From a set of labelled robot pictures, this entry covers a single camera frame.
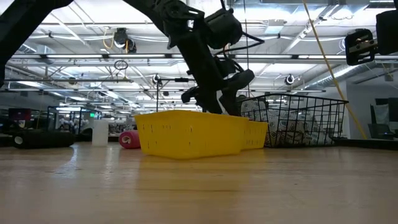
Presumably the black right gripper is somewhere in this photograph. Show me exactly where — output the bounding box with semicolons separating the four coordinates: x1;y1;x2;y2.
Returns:
344;9;398;67

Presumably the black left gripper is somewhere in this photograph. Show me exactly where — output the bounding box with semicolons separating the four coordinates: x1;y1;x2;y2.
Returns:
161;0;256;117

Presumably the pink sponge block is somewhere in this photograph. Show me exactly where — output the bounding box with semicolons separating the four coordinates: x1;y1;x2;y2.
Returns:
118;130;142;150

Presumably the white plastic bottle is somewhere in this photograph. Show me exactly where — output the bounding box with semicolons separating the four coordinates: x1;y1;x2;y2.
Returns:
91;119;110;147

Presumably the black bandage roll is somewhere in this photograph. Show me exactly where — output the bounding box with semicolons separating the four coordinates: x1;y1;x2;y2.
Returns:
11;129;76;150

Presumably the yellow plastic bin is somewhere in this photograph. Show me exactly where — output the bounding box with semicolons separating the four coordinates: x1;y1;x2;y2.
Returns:
134;109;250;161
242;119;269;151

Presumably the dark background workstation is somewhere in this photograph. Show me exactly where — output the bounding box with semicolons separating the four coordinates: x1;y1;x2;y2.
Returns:
368;97;398;141

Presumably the yellow hanging strap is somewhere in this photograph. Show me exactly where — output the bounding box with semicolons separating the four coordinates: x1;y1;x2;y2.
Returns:
300;0;369;140

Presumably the black hanging cable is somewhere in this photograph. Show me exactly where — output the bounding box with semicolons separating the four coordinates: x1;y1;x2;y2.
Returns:
242;0;251;73

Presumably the black metal stand frame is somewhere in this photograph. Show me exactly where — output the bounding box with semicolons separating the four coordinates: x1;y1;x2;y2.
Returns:
155;78;208;113

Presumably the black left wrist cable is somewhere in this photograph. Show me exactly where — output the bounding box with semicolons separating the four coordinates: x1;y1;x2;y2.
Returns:
214;30;266;56

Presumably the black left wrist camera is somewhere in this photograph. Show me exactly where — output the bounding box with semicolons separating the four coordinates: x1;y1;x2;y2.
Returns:
204;8;244;50

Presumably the black wire basket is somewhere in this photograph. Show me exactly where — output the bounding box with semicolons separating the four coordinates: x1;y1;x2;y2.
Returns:
238;93;349;149

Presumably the black aluminium rig frame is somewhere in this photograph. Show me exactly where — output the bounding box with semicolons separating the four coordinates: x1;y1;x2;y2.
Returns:
331;138;398;151

